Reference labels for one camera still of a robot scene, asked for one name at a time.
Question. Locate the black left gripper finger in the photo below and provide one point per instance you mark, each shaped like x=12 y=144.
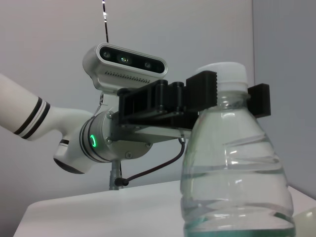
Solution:
x=261 y=101
x=202 y=91

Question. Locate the clear water bottle green label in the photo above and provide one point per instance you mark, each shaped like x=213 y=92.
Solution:
x=234 y=172

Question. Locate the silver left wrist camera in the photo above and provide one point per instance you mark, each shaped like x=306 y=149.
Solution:
x=123 y=66

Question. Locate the translucent green fruit plate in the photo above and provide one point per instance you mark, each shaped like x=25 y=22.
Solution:
x=307 y=224

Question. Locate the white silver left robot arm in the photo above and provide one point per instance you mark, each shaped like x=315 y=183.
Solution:
x=69 y=121

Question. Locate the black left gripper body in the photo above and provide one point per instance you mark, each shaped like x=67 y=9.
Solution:
x=138 y=108

